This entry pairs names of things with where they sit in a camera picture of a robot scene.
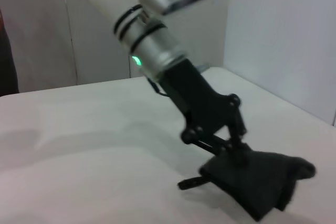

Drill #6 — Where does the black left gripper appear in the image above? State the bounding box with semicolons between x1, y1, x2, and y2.
157;57;249;164

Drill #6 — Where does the dark terry rag with loop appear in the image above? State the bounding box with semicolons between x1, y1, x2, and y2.
177;144;317;222

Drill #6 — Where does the dark brown upright background object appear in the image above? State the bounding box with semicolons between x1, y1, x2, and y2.
0;8;19;95

